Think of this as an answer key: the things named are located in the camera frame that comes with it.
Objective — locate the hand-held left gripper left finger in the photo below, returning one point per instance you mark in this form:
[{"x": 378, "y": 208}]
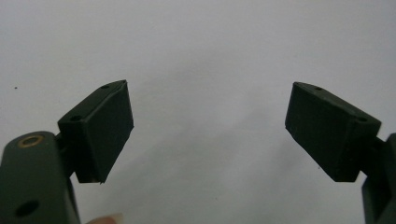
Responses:
[{"x": 102, "y": 130}]

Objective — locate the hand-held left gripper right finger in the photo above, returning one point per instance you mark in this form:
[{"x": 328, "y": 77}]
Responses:
[{"x": 327, "y": 130}]

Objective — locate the white table mat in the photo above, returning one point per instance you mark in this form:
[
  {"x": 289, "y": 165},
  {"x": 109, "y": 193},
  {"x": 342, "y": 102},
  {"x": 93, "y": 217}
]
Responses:
[{"x": 205, "y": 56}]

